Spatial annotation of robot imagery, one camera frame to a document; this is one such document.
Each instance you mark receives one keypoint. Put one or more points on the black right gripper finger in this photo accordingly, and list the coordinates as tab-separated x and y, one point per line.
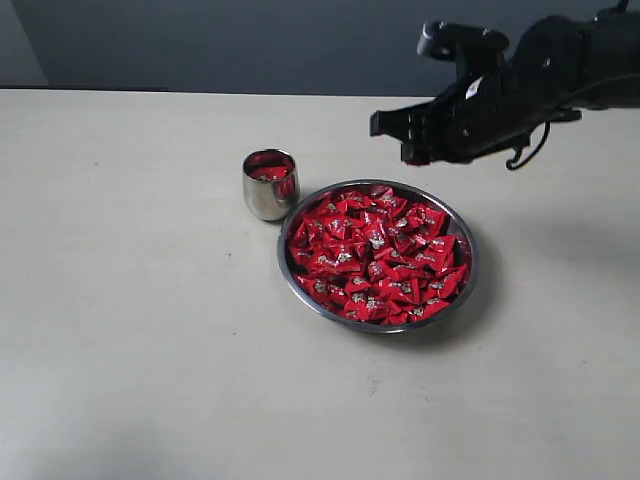
407	123
418	153

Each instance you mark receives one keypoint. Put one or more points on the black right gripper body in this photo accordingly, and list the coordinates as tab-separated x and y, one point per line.
496	112

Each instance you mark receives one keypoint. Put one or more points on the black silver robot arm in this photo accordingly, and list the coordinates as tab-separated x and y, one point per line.
559	69

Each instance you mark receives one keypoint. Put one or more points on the round steel bowl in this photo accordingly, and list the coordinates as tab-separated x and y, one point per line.
470	260

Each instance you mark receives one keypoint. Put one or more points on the stainless steel cup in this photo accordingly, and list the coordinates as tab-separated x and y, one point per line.
271	201

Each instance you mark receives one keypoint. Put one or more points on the red wrapped candy pile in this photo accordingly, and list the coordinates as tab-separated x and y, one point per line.
380	260

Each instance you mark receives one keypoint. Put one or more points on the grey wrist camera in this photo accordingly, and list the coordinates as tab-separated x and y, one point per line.
446	41

